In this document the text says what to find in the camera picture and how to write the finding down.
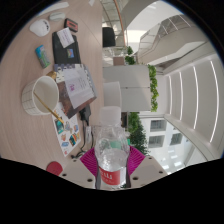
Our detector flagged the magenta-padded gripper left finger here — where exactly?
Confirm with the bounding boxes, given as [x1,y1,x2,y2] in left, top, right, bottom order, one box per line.
[59,147,100,190]

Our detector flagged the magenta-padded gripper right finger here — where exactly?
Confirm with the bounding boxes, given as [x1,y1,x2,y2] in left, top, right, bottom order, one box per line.
[125,145,168,189]

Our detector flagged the clear plastic red-label water bottle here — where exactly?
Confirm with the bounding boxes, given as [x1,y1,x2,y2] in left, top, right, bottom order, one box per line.
[94,105,131,191]

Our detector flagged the row of green potted trees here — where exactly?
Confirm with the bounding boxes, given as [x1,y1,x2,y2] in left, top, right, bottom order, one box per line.
[126,111,149,156]

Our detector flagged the white chair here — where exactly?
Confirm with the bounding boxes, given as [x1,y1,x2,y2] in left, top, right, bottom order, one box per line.
[103,81,123,109]

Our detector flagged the brown book with white paper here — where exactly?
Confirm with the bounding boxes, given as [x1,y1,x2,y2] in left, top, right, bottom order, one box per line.
[53,63,98,119]

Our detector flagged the white grid-pattern cup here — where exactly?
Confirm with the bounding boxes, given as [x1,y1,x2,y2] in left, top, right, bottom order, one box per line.
[21,70,61,117]

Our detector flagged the ceiling light strips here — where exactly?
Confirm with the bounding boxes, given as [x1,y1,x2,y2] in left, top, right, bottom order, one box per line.
[168,59,219,144]

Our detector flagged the small potted plants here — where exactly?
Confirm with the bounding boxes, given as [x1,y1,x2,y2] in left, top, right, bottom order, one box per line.
[124,45,136,66]

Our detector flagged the black notebook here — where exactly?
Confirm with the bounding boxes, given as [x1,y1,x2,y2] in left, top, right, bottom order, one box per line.
[51,31,82,66]

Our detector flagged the small green-blue pack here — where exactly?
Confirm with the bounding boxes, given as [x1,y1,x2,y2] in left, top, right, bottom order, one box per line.
[34,44,52,69]

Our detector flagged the black chair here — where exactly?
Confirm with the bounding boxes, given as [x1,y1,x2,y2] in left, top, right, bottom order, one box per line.
[102,27,117,48]

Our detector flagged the small white note card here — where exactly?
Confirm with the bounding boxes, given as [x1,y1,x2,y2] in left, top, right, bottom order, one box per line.
[56,27,75,49]

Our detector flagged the small red and black box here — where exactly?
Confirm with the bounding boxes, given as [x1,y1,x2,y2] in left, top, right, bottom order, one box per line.
[63,17,79,33]

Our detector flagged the white computer mouse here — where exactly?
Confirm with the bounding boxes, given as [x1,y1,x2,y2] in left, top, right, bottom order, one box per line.
[29,18,51,38]

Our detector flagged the small grey-white oval object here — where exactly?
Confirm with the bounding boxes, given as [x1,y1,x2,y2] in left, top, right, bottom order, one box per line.
[48,11,66,22]

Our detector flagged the long white device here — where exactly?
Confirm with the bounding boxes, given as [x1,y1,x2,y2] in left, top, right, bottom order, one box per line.
[38,1,70,16]

